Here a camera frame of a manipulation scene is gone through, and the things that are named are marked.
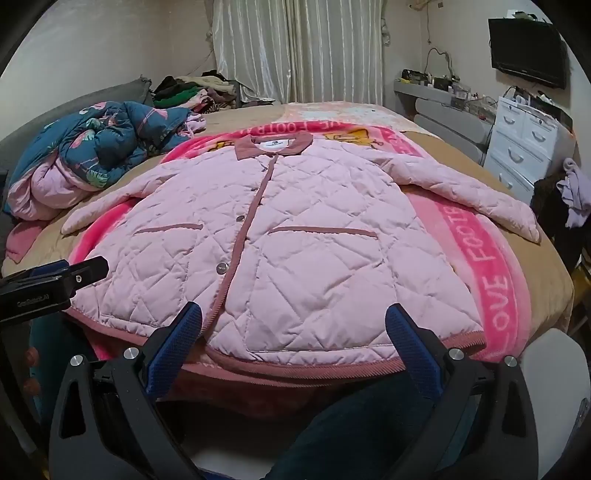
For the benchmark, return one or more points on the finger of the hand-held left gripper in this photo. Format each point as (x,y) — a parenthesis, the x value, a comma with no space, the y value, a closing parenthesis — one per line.
(48,269)
(87,274)

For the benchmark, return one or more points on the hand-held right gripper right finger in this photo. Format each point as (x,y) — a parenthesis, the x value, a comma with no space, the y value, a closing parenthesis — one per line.
(415,350)

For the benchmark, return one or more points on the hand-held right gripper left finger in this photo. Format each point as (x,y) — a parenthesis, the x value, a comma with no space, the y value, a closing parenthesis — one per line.
(173,350)

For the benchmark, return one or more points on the pink quilted jacket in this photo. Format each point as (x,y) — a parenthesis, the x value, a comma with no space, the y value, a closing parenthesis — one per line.
(300,240)

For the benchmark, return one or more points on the pile of clothes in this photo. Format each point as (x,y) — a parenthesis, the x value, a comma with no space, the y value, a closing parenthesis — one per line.
(194,90)

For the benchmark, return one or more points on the person's left hand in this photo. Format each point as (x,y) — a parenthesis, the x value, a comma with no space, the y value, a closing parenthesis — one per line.
(29,369)

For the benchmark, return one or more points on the dusty pink cloth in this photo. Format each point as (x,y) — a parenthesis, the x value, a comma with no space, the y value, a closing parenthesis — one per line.
(23,240)

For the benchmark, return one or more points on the person's leg in dark trousers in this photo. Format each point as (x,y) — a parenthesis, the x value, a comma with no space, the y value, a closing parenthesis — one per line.
(360,424)
(60,339)

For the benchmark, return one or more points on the pink printed blanket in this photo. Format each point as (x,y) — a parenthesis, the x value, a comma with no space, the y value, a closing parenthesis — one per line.
(485,258)

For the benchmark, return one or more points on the blue floral duvet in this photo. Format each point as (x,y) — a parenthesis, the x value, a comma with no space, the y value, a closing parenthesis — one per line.
(106,147)

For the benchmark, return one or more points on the white rounded object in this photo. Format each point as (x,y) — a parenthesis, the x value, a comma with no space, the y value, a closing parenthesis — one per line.
(554,369)

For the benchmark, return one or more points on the grey headboard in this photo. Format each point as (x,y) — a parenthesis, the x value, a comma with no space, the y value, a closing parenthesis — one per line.
(69,106)

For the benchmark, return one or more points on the small lilac garment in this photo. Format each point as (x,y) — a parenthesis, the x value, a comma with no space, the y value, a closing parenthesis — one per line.
(196,123)

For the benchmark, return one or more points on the dark chair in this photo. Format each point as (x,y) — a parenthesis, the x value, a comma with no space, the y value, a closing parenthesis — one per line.
(547,207)

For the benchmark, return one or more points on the bed with tan sheet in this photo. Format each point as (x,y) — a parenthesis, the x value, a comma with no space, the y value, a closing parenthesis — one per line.
(461,152)

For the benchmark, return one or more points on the lilac cloth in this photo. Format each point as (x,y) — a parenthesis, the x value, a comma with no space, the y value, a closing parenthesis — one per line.
(575,194)

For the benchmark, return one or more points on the white drawer cabinet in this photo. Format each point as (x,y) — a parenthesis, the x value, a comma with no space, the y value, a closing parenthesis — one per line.
(521,143)

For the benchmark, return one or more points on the peach printed sheet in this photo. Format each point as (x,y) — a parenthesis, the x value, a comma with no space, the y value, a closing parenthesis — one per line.
(351,113)

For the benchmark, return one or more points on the clutter of small items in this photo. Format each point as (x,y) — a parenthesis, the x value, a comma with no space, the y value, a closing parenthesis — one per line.
(455,90)

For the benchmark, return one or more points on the black box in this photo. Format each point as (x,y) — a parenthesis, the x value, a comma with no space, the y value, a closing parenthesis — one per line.
(554,108)

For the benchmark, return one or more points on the white curtain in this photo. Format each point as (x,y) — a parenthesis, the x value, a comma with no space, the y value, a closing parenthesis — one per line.
(295,50)

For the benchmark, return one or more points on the black television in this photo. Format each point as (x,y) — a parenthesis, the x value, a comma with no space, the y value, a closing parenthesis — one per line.
(528,50)

